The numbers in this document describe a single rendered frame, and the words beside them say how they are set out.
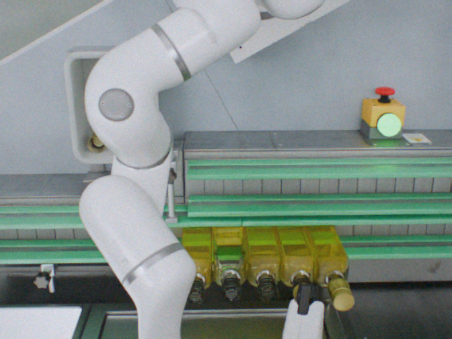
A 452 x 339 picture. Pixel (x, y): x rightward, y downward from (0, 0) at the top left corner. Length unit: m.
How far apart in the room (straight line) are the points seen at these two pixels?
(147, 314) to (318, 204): 0.51
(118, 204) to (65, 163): 0.60
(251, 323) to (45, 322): 0.38
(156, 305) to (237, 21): 0.37
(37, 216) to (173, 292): 0.52
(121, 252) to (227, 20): 0.32
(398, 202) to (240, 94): 0.39
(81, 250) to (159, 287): 0.51
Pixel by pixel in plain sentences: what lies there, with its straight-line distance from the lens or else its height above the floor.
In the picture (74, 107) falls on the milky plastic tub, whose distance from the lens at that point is 1.11.
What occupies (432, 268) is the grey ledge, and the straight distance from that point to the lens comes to 1.27.
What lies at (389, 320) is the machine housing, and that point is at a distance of 1.16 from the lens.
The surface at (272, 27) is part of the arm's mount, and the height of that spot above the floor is 0.82.
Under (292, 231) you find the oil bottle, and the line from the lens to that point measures 1.03.
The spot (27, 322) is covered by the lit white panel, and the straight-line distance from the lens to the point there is 1.11.
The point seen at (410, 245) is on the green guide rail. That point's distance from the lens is 1.17.
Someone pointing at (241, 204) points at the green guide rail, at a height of 0.93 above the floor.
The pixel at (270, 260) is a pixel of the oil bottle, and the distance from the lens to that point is 0.94.
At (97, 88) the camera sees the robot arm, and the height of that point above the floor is 1.23.
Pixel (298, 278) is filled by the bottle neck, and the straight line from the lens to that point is 0.92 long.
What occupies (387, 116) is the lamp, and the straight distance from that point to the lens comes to 1.14.
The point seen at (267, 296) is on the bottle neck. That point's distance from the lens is 0.91.
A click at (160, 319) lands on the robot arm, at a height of 1.35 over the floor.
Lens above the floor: 1.89
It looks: 69 degrees down
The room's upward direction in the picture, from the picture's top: 176 degrees clockwise
